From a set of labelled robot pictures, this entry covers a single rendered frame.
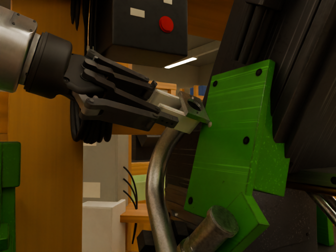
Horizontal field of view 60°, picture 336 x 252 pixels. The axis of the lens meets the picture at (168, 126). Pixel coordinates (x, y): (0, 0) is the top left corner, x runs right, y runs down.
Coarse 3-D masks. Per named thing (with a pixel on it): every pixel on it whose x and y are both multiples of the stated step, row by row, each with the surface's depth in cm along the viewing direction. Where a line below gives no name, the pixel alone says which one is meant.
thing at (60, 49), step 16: (48, 32) 34; (48, 48) 32; (64, 48) 33; (32, 64) 32; (48, 64) 32; (64, 64) 33; (80, 64) 37; (32, 80) 32; (48, 80) 33; (64, 80) 33; (80, 80) 35; (48, 96) 35
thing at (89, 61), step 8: (88, 64) 37; (96, 64) 38; (104, 72) 39; (112, 72) 39; (112, 80) 40; (120, 80) 40; (128, 80) 41; (136, 80) 42; (152, 80) 43; (120, 88) 41; (128, 88) 42; (136, 88) 42; (144, 88) 42; (152, 88) 43; (136, 96) 43
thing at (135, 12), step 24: (120, 0) 55; (144, 0) 58; (168, 0) 61; (120, 24) 55; (144, 24) 58; (168, 24) 60; (96, 48) 63; (120, 48) 57; (144, 48) 58; (168, 48) 60
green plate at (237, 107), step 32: (256, 64) 38; (224, 96) 41; (256, 96) 36; (224, 128) 39; (256, 128) 34; (224, 160) 38; (256, 160) 34; (288, 160) 39; (192, 192) 41; (224, 192) 36
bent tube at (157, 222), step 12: (180, 96) 44; (192, 96) 45; (180, 108) 44; (192, 108) 42; (204, 108) 45; (204, 120) 42; (168, 132) 46; (180, 132) 45; (156, 144) 48; (168, 144) 46; (156, 156) 47; (168, 156) 48; (156, 168) 47; (156, 180) 46; (156, 192) 45; (156, 204) 43; (156, 216) 42; (168, 216) 43; (156, 228) 41; (168, 228) 40; (156, 240) 39; (168, 240) 39
